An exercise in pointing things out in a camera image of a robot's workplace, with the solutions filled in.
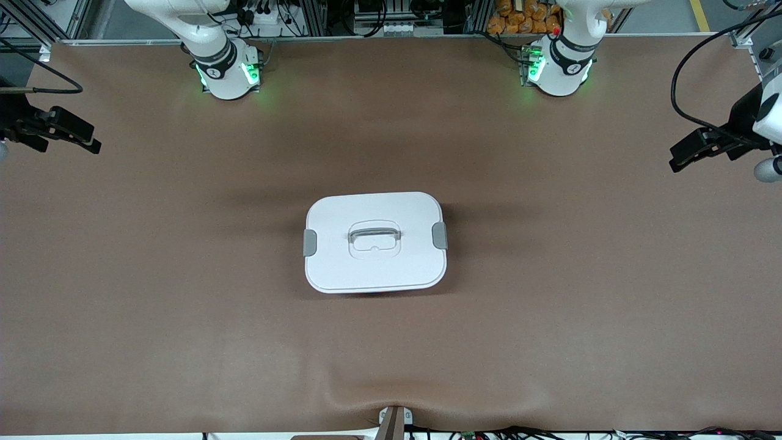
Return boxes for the white lid with grey handle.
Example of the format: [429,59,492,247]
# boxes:
[303,191,448,295]

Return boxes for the white power strip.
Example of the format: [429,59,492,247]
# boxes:
[241,6,295,37]

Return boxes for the orange snack packets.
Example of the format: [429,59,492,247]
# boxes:
[487,0,563,35]

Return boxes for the brown table mat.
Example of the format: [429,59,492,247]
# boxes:
[0,34,782,436]

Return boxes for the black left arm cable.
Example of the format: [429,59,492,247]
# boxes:
[671,3,782,147]

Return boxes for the aluminium corner post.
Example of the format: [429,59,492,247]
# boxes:
[730,0,782,48]

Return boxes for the aluminium frame struts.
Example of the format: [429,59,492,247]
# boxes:
[0,0,92,46]

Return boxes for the aluminium frame post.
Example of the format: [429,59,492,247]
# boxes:
[466,0,492,34]
[298,0,327,36]

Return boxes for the aluminium table edge rail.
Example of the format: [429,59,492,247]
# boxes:
[61,34,734,45]

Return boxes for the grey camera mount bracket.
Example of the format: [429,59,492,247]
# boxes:
[378,405,414,440]

